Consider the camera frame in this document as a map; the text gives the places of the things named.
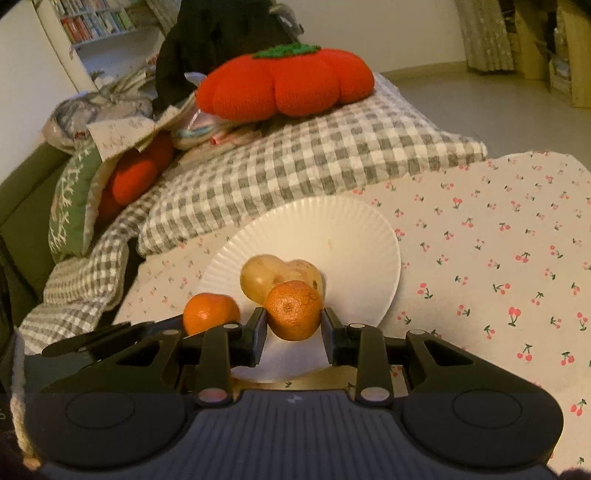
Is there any grey gingham blanket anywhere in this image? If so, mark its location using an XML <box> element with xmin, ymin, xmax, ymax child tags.
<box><xmin>18</xmin><ymin>71</ymin><xmax>488</xmax><ymax>356</ymax></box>

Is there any pastel striped cloth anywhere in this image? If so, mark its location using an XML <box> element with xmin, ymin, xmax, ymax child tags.
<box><xmin>173</xmin><ymin>108</ymin><xmax>264</xmax><ymax>151</ymax></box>

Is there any white bookshelf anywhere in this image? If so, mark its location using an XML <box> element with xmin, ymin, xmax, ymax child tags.
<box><xmin>48</xmin><ymin>0</ymin><xmax>160</xmax><ymax>47</ymax></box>

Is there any green sofa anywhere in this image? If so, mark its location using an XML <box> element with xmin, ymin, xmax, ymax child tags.
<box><xmin>0</xmin><ymin>143</ymin><xmax>70</xmax><ymax>296</ymax></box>

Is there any patterned curtain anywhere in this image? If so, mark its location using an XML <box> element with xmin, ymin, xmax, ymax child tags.
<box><xmin>455</xmin><ymin>0</ymin><xmax>515</xmax><ymax>72</ymax></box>

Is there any red plush cushion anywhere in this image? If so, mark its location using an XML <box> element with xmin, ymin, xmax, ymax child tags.
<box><xmin>97</xmin><ymin>131</ymin><xmax>175</xmax><ymax>222</ymax></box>

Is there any black garment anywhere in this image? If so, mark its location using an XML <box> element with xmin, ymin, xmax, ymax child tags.
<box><xmin>154</xmin><ymin>0</ymin><xmax>305</xmax><ymax>114</ymax></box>

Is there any white ribbed plate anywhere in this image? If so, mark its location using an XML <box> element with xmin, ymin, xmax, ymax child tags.
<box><xmin>196</xmin><ymin>196</ymin><xmax>402</xmax><ymax>384</ymax></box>

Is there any orange mandarin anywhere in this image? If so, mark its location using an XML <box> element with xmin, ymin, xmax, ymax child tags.
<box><xmin>183</xmin><ymin>293</ymin><xmax>242</xmax><ymax>337</ymax></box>
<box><xmin>264</xmin><ymin>280</ymin><xmax>324</xmax><ymax>341</ymax></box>

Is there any yellow round fruit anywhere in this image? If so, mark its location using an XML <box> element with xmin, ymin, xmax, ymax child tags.
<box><xmin>277</xmin><ymin>259</ymin><xmax>325</xmax><ymax>296</ymax></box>
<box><xmin>239</xmin><ymin>255</ymin><xmax>284</xmax><ymax>305</ymax></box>

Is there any green embroidered cushion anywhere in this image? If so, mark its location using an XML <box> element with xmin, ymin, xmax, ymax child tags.
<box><xmin>48</xmin><ymin>141</ymin><xmax>121</xmax><ymax>264</ymax></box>

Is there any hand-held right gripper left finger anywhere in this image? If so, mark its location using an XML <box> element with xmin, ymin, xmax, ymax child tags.
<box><xmin>99</xmin><ymin>307</ymin><xmax>269</xmax><ymax>407</ymax></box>

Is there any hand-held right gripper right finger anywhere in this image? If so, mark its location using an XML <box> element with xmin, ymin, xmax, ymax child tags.
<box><xmin>321</xmin><ymin>307</ymin><xmax>499</xmax><ymax>402</ymax></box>

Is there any red pumpkin cushion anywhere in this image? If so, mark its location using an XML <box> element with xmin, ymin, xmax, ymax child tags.
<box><xmin>196</xmin><ymin>42</ymin><xmax>376</xmax><ymax>123</ymax></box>

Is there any cherry print blanket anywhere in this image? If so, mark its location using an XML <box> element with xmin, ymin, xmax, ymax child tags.
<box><xmin>111</xmin><ymin>150</ymin><xmax>591</xmax><ymax>472</ymax></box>

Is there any grey floral cloth bundle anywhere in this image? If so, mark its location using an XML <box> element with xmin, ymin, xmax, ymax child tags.
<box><xmin>42</xmin><ymin>69</ymin><xmax>199</xmax><ymax>162</ymax></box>

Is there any wooden shelf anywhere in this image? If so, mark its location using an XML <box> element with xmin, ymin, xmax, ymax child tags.
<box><xmin>510</xmin><ymin>0</ymin><xmax>591</xmax><ymax>109</ymax></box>

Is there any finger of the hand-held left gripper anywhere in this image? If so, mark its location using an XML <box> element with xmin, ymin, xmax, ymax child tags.
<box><xmin>41</xmin><ymin>322</ymin><xmax>155</xmax><ymax>358</ymax></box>

